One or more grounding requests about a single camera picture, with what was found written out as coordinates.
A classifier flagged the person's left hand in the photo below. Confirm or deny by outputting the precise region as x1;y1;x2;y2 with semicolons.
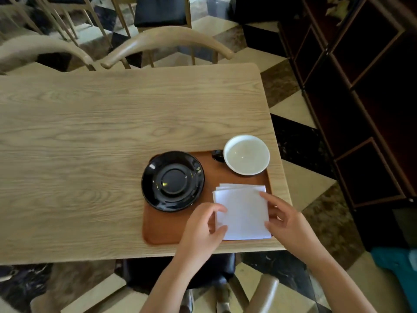
176;202;229;262

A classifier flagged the person's right hand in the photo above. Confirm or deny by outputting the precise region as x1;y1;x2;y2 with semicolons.
259;191;320;262

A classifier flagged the white paper napkin stack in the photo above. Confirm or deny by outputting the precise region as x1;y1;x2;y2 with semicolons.
212;183;273;241

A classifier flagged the person's left forearm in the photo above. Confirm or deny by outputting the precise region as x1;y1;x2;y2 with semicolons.
139;253;215;313

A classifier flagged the person's right forearm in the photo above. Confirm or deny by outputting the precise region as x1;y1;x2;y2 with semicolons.
306;248;378;313

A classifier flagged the brown wooden tray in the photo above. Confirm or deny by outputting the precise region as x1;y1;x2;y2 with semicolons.
142;150;274;247

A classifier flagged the black glossy saucer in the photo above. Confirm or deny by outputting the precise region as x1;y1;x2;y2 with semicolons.
141;151;206;213

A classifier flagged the black cup with white inside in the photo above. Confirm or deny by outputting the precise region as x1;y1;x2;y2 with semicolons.
212;135;271;176

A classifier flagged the wooden armchair with black seat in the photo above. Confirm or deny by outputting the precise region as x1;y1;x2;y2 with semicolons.
29;253;281;313

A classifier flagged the teal cloth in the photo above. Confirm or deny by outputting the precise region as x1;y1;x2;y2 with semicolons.
371;246;417;313

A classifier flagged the dark wooden shelf unit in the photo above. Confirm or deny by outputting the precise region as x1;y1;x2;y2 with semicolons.
278;0;417;252

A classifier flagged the light wooden curved-back chair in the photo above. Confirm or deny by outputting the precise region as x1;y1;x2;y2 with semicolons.
100;26;235;70
0;35;96;75

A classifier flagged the wooden chair with black cushion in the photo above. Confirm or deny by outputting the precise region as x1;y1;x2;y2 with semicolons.
109;0;193;66

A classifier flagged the thin-legged wooden chair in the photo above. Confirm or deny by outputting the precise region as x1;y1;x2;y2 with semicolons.
0;0;113;47

